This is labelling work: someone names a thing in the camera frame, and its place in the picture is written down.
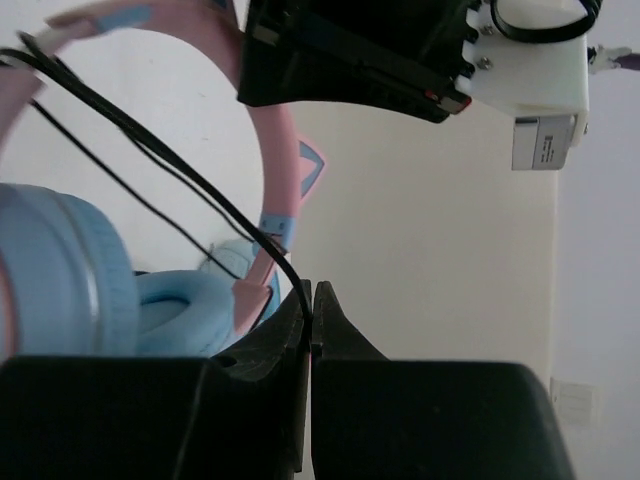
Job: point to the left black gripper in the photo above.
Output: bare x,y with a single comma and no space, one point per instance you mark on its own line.
410,57

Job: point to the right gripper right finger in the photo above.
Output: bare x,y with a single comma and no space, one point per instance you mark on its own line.
377,418

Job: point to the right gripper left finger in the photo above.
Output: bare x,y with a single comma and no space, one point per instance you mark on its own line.
238,415

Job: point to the pink blue cat-ear headphones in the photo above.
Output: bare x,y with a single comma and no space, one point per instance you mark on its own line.
67,283

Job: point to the white wall switch plate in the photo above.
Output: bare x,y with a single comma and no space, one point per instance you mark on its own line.
575,404

